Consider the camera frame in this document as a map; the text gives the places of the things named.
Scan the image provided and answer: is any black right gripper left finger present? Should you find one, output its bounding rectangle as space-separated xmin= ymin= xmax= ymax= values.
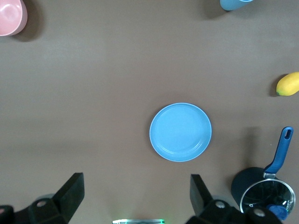
xmin=0 ymin=172 xmax=85 ymax=224

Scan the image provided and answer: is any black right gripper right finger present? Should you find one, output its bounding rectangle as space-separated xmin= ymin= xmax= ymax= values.
xmin=185 ymin=174 xmax=283 ymax=224

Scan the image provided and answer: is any blue shallow bowl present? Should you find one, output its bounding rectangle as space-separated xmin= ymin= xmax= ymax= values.
xmin=149 ymin=103 xmax=213 ymax=162

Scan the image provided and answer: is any glass lid with blue knob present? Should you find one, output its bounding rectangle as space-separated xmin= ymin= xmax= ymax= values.
xmin=240 ymin=178 xmax=296 ymax=220

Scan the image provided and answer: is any brown table cover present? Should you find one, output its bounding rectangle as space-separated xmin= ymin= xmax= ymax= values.
xmin=0 ymin=0 xmax=299 ymax=224

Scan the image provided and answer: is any yellow lemon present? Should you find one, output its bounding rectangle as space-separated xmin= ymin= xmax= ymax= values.
xmin=276 ymin=71 xmax=299 ymax=97

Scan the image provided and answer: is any pink deep bowl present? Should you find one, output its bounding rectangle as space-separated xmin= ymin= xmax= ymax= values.
xmin=0 ymin=0 xmax=28 ymax=37

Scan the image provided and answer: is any blue plastic cup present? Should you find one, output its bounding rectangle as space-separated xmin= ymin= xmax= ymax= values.
xmin=220 ymin=0 xmax=255 ymax=11

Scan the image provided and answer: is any dark blue handled saucepan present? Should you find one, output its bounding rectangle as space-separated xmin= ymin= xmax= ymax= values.
xmin=231 ymin=126 xmax=296 ymax=214

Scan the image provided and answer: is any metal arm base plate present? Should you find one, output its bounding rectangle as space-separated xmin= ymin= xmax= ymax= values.
xmin=112 ymin=218 xmax=165 ymax=224

